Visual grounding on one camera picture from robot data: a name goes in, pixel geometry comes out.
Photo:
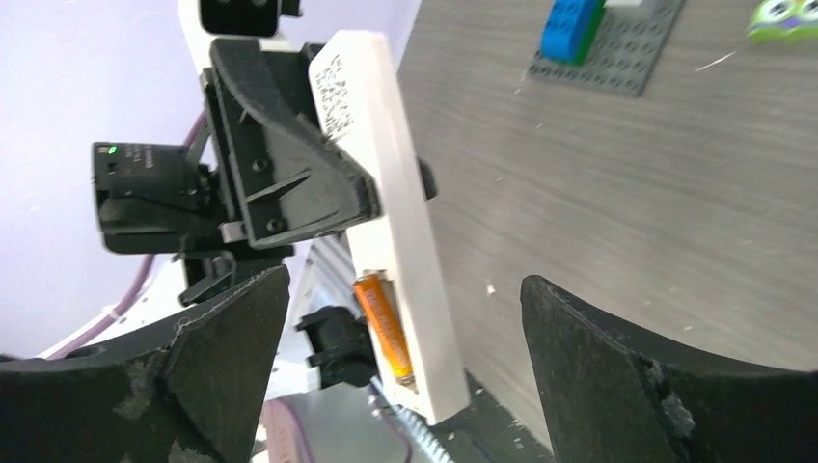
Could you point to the white remote control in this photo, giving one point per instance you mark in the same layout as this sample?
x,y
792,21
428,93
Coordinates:
x,y
360,108

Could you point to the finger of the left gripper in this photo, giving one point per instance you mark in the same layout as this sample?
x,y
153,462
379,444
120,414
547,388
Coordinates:
x,y
430,187

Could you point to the green owl toy block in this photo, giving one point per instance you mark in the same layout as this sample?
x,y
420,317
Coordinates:
x,y
783,20

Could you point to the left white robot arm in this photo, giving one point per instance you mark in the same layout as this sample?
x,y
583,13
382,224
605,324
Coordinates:
x,y
325,338

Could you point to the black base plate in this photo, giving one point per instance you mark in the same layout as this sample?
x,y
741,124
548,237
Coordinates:
x,y
486,432

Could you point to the grey lego baseplate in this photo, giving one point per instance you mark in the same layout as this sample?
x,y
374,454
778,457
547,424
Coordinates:
x,y
622,56

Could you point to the orange AAA battery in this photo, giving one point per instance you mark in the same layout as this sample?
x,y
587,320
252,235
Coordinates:
x,y
381,316

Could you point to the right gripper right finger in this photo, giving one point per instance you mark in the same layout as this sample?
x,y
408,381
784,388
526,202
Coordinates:
x,y
612,391

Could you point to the blue lego brick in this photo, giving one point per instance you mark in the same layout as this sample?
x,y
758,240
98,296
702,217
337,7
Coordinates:
x,y
570,30

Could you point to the grey lego tower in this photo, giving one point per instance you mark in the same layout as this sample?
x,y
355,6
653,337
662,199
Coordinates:
x,y
635,8

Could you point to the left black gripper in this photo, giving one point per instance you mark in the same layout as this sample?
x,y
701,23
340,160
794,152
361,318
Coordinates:
x,y
291,182

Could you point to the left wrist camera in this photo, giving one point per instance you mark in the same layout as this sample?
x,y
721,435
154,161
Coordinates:
x,y
203,21

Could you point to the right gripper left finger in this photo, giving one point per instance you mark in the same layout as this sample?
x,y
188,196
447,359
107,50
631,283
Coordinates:
x,y
186,388

